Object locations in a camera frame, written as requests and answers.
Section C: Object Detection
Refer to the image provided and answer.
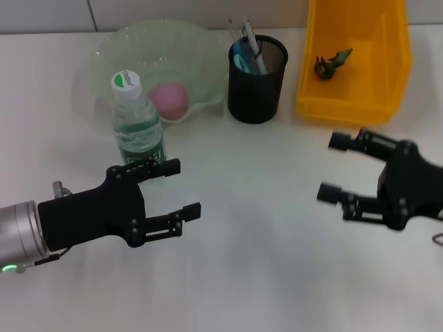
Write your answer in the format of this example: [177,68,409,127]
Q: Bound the small green toy figure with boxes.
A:
[314,47,354,81]

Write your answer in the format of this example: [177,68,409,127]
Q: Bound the clear plastic ruler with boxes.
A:
[226,18,243,43]

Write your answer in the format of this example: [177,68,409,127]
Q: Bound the clear green-label water bottle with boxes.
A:
[110,70,168,166]

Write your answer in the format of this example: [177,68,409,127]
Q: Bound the yellow plastic bin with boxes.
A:
[294,0,413,127]

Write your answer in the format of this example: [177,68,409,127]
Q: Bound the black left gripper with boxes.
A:
[37,156,202,252]

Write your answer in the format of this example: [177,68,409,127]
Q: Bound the pink peach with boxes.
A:
[148,82,190,122]

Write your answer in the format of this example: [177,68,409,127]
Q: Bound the green glass fruit plate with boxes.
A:
[90,19,228,128]

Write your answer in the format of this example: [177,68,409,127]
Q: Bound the black mesh pen holder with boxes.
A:
[227,34,289,125]

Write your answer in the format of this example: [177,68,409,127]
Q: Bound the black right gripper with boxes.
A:
[316,128,443,231]

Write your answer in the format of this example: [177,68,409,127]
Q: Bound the silver ballpoint pen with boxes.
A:
[241,15,269,75]

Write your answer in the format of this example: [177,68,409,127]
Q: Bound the left gripper cable with plug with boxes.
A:
[19,180,73,274]

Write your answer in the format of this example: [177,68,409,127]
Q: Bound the blue scissors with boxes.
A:
[233,41,261,75]

